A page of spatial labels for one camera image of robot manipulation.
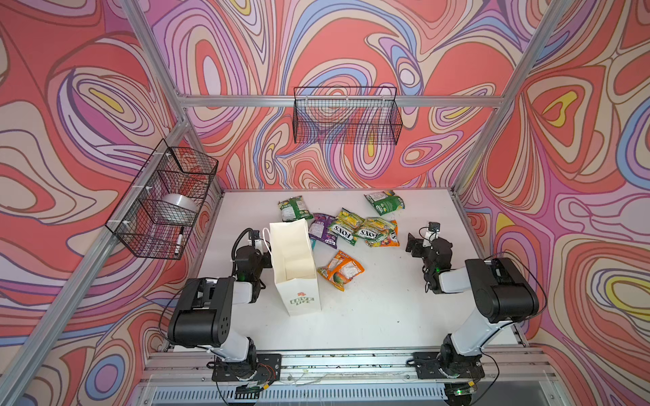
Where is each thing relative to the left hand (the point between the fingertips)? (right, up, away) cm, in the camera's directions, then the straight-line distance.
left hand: (266, 245), depth 94 cm
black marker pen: (-20, +4, -22) cm, 30 cm away
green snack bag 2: (+49, +17, +17) cm, 55 cm away
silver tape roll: (-20, +15, -21) cm, 33 cm away
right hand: (+60, +2, +3) cm, 60 cm away
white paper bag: (+12, -7, -3) cm, 14 cm away
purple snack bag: (+20, +5, +6) cm, 22 cm away
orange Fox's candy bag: (+43, +5, +2) cm, 44 cm away
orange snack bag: (+28, -8, -4) cm, 30 cm away
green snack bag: (+9, +14, +14) cm, 22 cm away
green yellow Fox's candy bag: (+32, +7, +10) cm, 34 cm away
